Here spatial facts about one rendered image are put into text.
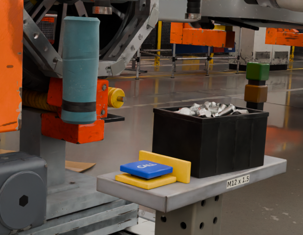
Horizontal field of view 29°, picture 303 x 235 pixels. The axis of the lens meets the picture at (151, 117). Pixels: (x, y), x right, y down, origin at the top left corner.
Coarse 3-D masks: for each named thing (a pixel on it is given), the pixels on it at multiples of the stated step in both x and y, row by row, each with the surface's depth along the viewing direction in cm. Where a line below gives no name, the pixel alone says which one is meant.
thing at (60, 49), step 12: (48, 0) 158; (60, 0) 161; (72, 0) 165; (36, 12) 156; (60, 12) 163; (84, 12) 168; (120, 12) 180; (36, 24) 156; (60, 24) 163; (108, 24) 181; (120, 24) 178; (60, 36) 163; (108, 36) 178; (60, 48) 164; (108, 48) 175
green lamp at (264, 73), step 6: (252, 66) 130; (258, 66) 129; (264, 66) 130; (246, 72) 131; (252, 72) 130; (258, 72) 129; (264, 72) 130; (246, 78) 132; (252, 78) 130; (258, 78) 129; (264, 78) 130
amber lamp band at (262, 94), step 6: (246, 84) 132; (246, 90) 132; (252, 90) 131; (258, 90) 130; (264, 90) 131; (246, 96) 132; (252, 96) 131; (258, 96) 130; (264, 96) 132; (252, 102) 131; (258, 102) 130; (264, 102) 132
